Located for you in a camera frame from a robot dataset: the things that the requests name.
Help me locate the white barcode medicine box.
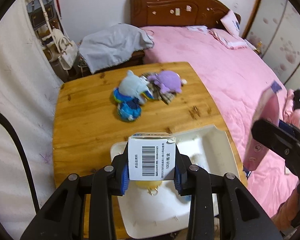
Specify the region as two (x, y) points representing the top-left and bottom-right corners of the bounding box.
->
(128, 132), (177, 181)

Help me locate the black curved tube frame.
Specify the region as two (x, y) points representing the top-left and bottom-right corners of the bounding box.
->
(0, 107), (42, 212)

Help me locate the pink box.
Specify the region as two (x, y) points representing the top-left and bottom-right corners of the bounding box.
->
(242, 80), (282, 172)

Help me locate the grey cloth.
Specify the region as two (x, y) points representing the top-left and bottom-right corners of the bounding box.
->
(78, 23), (154, 74)

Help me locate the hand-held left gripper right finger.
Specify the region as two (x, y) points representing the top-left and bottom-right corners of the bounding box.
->
(174, 152), (283, 240)

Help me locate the purple plush toy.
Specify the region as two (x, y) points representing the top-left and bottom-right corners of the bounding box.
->
(141, 70), (187, 105)

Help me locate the pink white upright pillow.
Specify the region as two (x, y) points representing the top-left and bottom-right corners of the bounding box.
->
(220, 10), (241, 37)

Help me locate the blue round plush toy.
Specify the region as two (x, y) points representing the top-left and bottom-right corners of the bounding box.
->
(116, 98), (142, 123)

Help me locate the floral wardrobe door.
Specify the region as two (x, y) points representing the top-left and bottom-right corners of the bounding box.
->
(242, 0), (300, 87)

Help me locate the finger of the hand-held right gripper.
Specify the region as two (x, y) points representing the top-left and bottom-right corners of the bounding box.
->
(251, 119), (300, 164)
(278, 119), (300, 143)

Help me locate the blue denim bag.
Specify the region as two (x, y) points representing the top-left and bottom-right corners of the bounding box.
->
(27, 0), (60, 30)

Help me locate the pink bed blanket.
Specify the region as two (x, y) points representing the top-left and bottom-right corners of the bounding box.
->
(142, 26), (300, 218)

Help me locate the pink white flat pillow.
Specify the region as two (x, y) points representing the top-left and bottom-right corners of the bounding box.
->
(209, 29), (247, 50)

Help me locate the person's right forearm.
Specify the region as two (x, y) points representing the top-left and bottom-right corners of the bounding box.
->
(271, 187), (300, 236)

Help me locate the white handbag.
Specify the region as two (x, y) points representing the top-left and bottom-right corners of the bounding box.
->
(46, 28), (79, 71)

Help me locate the yellow plush keychain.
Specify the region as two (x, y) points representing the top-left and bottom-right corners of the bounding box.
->
(136, 180), (163, 196)

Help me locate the brown wooden headboard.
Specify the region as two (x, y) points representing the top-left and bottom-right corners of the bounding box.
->
(129, 0), (241, 30)

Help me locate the light blue plush toy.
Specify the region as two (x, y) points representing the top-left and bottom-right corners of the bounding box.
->
(112, 70), (155, 104)

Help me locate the white plastic tray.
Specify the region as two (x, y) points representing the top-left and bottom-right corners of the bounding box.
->
(110, 124), (241, 239)

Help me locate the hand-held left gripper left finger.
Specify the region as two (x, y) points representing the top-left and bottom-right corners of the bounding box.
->
(20, 152), (130, 240)

